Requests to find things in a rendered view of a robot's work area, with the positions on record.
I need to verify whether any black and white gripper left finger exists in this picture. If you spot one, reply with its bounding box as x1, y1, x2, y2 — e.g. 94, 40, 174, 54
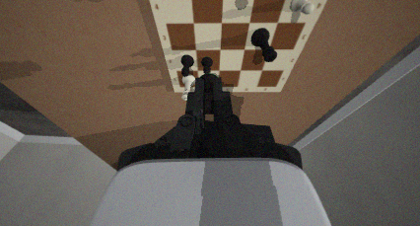
117, 78, 205, 171

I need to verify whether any brown and cream chessboard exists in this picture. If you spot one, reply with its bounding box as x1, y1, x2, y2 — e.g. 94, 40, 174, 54
150, 0, 327, 93

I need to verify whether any white pawn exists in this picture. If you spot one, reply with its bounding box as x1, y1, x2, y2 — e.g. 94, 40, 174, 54
290, 0, 315, 15

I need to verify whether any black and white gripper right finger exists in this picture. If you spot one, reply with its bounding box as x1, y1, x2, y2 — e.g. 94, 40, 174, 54
213, 77, 303, 170

